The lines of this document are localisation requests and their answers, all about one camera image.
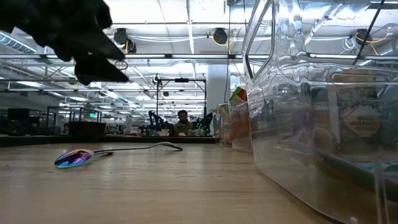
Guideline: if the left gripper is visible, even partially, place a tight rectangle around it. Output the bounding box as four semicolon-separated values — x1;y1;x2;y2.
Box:
0;0;130;86

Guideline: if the orange ramen packet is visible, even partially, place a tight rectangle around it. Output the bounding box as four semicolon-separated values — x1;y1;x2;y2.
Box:
224;107;251;147

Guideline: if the person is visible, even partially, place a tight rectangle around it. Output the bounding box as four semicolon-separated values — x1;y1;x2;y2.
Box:
172;109;195;138

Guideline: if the green ramen packet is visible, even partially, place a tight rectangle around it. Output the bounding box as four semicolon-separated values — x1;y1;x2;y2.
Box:
229;86;249;107

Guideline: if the small clear plastic bin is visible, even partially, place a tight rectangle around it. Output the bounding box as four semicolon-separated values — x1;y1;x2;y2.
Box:
216;101;254;154

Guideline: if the large clear plastic bin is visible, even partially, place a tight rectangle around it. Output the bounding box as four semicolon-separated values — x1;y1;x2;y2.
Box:
241;0;398;224

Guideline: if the black ceiling cord reel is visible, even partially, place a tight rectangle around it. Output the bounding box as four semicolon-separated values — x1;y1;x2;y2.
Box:
355;27;373;46
112;27;137;54
211;27;229;46

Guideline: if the black background robot frame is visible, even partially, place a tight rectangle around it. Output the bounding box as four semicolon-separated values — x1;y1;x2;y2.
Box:
156;77;208;138

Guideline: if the black aluminium table frame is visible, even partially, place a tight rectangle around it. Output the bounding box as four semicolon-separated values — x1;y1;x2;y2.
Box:
0;135;218;147

